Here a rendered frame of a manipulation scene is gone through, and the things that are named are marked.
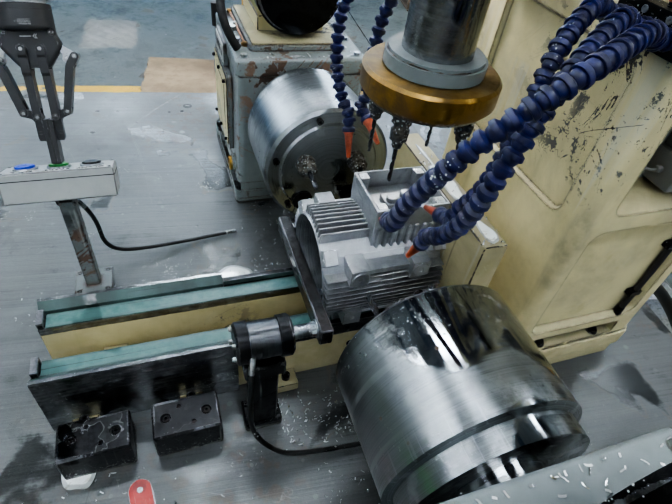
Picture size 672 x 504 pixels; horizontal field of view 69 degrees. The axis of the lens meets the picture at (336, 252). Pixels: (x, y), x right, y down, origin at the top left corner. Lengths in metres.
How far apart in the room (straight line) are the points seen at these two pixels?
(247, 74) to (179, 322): 0.51
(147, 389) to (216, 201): 0.56
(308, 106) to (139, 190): 0.56
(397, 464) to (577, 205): 0.42
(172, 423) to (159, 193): 0.65
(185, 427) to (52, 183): 0.44
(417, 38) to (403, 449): 0.45
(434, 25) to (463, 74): 0.06
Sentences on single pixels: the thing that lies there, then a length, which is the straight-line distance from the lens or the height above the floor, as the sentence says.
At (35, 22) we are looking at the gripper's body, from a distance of 0.90.
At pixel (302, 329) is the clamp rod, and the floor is 1.02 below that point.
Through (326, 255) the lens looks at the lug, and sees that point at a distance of 0.70.
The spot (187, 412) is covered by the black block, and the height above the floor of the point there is 0.86.
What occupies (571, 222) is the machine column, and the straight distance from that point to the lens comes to 0.75.
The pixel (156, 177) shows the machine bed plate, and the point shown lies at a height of 0.80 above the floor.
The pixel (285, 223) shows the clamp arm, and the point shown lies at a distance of 0.84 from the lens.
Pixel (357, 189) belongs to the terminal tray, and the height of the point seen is 1.13.
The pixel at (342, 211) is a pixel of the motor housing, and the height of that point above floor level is 1.10.
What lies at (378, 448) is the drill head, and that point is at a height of 1.07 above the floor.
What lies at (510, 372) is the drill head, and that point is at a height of 1.16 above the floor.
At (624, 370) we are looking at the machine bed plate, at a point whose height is 0.80.
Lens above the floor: 1.58
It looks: 43 degrees down
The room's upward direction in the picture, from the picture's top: 9 degrees clockwise
